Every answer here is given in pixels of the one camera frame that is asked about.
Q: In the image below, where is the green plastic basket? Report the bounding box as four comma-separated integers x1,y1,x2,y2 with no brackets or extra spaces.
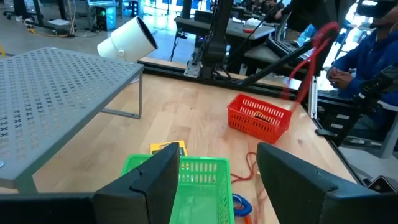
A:
121,154,236,224

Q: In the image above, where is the yellow green crayon box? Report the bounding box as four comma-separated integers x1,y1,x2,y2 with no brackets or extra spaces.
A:
149,139,188,156

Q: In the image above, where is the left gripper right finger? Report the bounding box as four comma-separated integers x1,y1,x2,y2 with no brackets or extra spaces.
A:
256,142,339,224

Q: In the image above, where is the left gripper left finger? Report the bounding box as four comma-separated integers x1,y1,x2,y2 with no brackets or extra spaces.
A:
93,142,181,224

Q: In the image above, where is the orange rubber band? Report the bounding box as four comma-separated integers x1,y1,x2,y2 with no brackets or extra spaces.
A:
252,110,269,121

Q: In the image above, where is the red plastic basket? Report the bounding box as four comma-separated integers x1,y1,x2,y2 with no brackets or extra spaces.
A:
226,93,293,144

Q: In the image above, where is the grey work table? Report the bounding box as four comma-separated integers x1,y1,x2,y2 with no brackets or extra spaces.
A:
174,17,276,41

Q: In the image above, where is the blue spiral wrist coil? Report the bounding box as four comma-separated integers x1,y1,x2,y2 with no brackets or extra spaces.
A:
231,193,254,218

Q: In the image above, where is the black device on stand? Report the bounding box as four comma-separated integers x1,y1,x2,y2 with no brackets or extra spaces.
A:
351,63,398,108

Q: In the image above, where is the black computer case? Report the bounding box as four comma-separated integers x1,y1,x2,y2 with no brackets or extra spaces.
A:
95,6,118,32

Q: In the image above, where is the red rubber band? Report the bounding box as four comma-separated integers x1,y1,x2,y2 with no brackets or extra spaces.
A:
281,21,340,105
229,151,259,184

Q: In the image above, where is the person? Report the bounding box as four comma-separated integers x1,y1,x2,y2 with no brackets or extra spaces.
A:
326,0,398,141
259,0,292,22

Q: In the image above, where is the person's hand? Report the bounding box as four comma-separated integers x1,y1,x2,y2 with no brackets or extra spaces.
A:
326,67,354,90

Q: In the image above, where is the grey perforated metal shelf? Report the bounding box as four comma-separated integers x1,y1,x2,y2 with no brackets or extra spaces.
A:
0,46,146,194

